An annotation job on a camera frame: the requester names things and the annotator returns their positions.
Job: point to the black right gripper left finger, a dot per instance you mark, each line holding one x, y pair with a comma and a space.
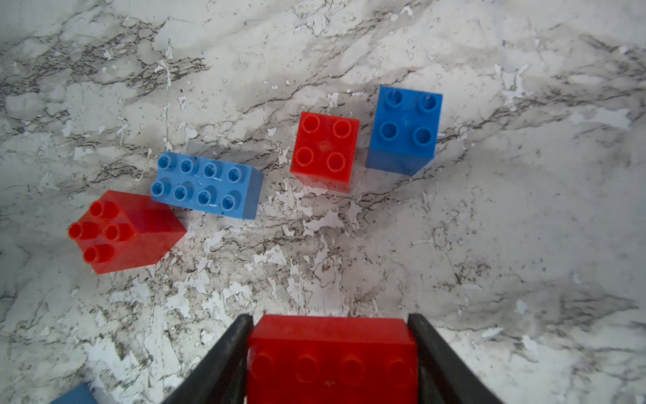
221, 375

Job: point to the small blue lego brick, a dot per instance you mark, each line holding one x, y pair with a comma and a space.
79, 395

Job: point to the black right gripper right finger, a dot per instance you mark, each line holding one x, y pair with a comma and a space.
443, 376

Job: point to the dark blue square lego brick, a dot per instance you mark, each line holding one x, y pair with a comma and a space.
405, 130

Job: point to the red square lego brick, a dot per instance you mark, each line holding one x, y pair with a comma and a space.
123, 231
324, 151

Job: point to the light blue long lego brick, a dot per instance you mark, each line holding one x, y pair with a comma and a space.
211, 186

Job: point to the red long lego brick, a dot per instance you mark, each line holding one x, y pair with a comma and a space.
310, 359

